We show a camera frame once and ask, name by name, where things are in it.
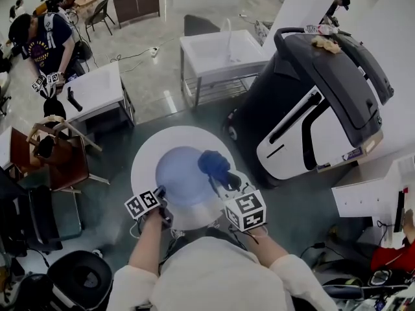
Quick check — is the person's right forearm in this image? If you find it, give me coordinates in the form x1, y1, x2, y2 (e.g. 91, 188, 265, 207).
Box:
241, 227, 291, 268

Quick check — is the white drawer cabinet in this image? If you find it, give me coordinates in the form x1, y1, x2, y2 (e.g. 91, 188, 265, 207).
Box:
331, 155, 415, 220

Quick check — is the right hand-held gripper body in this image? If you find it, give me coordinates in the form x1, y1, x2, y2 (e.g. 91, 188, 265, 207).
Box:
219, 185, 267, 231

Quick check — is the black cloth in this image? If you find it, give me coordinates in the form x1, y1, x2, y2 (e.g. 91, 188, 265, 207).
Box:
43, 98, 67, 120

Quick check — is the plastic bottle red label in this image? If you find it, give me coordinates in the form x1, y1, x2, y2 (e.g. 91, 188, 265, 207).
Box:
303, 24, 338, 35

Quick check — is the crumpled yellow rag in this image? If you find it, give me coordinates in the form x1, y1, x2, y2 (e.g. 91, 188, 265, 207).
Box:
310, 34, 343, 54

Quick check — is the black office chair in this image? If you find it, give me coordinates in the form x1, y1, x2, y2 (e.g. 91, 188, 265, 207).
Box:
0, 167, 33, 257

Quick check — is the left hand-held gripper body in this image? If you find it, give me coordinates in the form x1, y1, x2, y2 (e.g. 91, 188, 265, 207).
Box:
123, 189, 175, 231

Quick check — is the person's left forearm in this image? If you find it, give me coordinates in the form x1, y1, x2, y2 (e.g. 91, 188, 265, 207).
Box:
128, 212, 163, 277

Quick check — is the black toilet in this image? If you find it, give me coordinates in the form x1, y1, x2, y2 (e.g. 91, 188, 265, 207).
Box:
319, 277, 409, 304
19, 250, 114, 311

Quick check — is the upturned wooden stool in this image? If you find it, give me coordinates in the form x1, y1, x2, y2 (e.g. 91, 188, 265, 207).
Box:
26, 115, 103, 155

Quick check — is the black floor cable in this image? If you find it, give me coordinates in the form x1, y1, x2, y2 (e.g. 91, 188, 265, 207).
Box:
300, 242, 327, 260

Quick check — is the person's cream sweater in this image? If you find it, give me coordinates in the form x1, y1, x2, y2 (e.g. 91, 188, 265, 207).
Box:
108, 236, 338, 311

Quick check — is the white rectangular table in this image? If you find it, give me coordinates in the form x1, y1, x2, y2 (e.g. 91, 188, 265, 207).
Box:
56, 60, 136, 132

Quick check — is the black white service robot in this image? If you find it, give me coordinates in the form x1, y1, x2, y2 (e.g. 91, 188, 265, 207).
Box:
333, 32, 395, 106
222, 27, 383, 189

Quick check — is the blue cloth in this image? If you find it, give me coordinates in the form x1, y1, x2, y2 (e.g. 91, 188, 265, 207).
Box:
197, 149, 231, 183

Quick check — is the black folding chair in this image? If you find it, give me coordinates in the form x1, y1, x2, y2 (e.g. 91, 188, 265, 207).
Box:
19, 185, 82, 252

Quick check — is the dark wood vanity cabinet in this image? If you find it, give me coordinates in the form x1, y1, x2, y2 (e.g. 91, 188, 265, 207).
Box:
110, 0, 161, 29

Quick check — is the brown bag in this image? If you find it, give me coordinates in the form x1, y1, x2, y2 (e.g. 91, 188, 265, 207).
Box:
34, 134, 78, 167

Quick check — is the dark dining chair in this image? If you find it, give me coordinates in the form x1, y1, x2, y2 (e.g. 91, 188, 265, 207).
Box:
84, 0, 116, 43

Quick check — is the round white side table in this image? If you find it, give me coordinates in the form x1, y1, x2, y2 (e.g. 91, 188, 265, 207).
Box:
130, 125, 257, 230

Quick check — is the black cylindrical tool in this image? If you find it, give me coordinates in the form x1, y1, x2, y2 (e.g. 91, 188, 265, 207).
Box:
66, 87, 84, 112

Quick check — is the white basin stand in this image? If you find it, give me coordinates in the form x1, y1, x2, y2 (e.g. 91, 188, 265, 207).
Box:
179, 29, 270, 109

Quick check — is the small wooden table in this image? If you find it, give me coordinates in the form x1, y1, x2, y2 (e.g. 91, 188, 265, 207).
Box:
74, 0, 100, 12

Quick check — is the brown chair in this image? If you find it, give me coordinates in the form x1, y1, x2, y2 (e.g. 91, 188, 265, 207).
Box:
9, 126, 110, 194

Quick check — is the light blue big plate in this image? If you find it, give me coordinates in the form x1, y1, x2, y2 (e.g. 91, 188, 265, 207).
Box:
154, 146, 228, 207

